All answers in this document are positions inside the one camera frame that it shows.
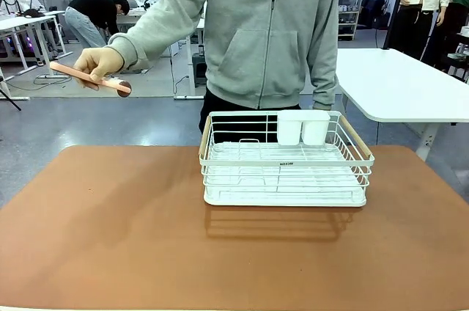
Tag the person's right hand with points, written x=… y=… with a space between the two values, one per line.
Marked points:
x=99 y=61

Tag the white plastic cutlery holder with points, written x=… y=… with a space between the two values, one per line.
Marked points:
x=289 y=129

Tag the person's left forearm grey sleeve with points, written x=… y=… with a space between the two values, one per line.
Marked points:
x=326 y=69

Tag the person's right forearm grey sleeve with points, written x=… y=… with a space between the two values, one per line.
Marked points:
x=146 y=39

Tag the bystander in black sweater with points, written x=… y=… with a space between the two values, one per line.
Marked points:
x=95 y=10

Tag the white background desk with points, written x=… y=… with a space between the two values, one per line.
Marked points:
x=25 y=23

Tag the dark grey stool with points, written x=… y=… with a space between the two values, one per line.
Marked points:
x=199 y=69

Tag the black trousers of person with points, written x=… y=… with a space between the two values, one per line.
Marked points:
x=220 y=113

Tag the grey zip hoodie torso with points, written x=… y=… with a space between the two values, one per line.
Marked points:
x=256 y=32

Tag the wooden shoe rack shelf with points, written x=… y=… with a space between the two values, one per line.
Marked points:
x=348 y=21

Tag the black bag on chair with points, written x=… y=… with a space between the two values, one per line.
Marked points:
x=373 y=12

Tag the large white table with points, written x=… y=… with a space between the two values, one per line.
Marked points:
x=395 y=83

